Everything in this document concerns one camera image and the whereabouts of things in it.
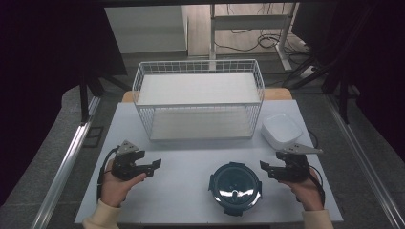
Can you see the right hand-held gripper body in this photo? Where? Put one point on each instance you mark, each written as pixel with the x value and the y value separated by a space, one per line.
pixel 296 167

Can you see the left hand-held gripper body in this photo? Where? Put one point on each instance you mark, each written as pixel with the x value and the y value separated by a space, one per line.
pixel 124 165

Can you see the white square lidded box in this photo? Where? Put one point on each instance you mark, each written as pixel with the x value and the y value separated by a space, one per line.
pixel 280 129

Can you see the round dark blue lidded container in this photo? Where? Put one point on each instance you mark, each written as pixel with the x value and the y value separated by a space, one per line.
pixel 235 186

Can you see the person's left hand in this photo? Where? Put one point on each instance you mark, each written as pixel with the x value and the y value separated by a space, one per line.
pixel 114 191

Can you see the person's right hand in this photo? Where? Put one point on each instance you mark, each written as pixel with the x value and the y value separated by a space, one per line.
pixel 304 194

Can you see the wooden table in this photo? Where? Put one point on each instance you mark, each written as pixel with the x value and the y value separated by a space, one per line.
pixel 277 94

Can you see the black stand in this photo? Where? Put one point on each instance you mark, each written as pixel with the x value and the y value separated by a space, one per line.
pixel 344 101
pixel 84 101

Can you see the white power strip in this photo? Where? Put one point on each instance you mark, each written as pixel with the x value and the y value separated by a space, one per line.
pixel 307 71

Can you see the black curtain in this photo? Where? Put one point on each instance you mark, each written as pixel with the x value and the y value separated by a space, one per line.
pixel 375 63
pixel 41 79

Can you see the white cabinet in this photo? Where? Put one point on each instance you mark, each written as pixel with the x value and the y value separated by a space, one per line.
pixel 146 28

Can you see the aluminium rail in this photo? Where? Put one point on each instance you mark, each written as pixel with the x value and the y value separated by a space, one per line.
pixel 63 171
pixel 366 165

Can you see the white desk frame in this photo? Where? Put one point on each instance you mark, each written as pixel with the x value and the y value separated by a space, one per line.
pixel 248 22

